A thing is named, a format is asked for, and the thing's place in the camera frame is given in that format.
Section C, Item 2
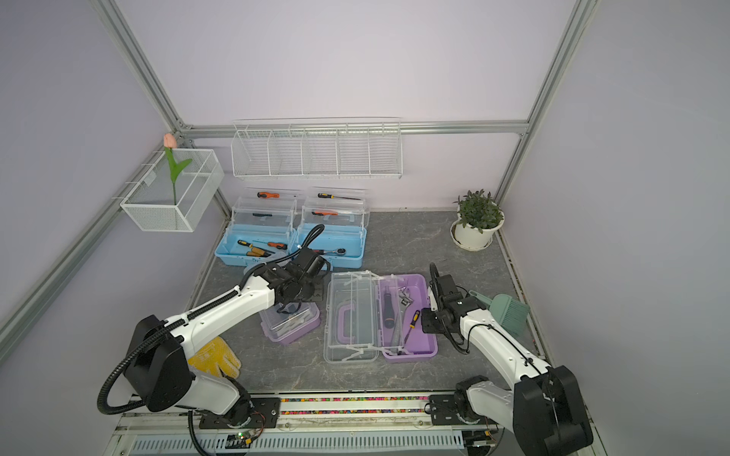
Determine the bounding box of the purple toolbox with ratchet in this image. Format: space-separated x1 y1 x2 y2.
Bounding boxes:
259 302 321 345

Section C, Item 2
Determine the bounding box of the purple toolbox with wrench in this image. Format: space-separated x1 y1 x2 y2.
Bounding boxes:
323 271 438 365

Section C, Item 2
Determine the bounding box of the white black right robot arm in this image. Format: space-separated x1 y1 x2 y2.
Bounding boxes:
421 263 594 455

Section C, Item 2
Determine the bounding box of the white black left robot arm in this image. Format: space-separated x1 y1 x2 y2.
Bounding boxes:
96 224 329 427

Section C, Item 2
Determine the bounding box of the small yellow black screwdriver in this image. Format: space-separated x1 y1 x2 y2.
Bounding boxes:
401 310 421 349

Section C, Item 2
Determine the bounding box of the silver adjustable wrench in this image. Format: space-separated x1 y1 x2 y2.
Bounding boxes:
397 287 414 308

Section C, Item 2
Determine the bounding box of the left light blue toolbox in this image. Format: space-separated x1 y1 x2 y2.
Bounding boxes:
215 187 298 268

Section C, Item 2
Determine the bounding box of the light blue toolbox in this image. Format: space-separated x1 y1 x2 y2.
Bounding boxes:
215 187 298 268
291 186 370 269

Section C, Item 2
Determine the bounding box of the green dustpan brush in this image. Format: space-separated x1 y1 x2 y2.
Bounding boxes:
469 290 530 337

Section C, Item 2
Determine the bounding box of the middle light blue toolbox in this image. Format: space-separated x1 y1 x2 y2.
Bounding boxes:
291 186 370 269

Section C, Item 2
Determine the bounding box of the yellow black screwdriver in lid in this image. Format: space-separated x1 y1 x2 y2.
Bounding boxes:
317 193 362 201

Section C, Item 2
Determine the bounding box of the white potted green plant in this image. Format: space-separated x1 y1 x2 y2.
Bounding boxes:
451 189 505 252

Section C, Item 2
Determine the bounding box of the yellow work glove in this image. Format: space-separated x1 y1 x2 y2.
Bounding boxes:
188 337 241 379

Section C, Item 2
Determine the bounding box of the pink artificial tulip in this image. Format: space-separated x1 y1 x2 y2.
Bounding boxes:
163 133 192 205

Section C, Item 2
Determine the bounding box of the yellow handled screwdriver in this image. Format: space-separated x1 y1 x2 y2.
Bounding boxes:
237 239 274 258

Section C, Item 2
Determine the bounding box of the white wire wall shelf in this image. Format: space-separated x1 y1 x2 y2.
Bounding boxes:
231 117 403 180

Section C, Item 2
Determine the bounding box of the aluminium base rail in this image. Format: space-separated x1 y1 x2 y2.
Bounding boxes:
105 391 509 455

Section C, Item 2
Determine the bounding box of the white mesh wall basket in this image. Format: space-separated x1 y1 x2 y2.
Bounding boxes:
120 148 224 233

